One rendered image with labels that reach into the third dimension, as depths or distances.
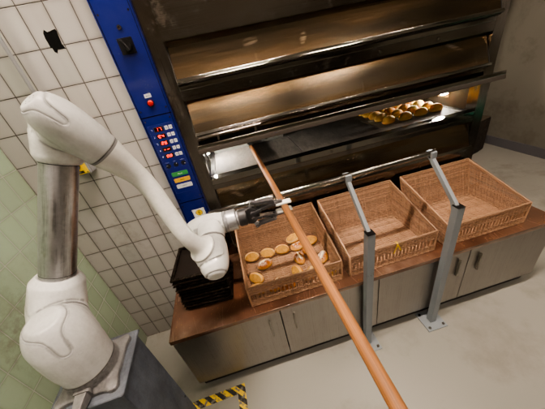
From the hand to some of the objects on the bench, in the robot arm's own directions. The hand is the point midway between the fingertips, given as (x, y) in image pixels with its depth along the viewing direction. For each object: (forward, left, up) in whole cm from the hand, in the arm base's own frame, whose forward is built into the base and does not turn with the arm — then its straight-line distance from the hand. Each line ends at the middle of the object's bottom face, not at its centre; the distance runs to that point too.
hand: (283, 205), depth 108 cm
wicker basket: (+60, +25, -62) cm, 89 cm away
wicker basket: (0, +27, -62) cm, 67 cm away
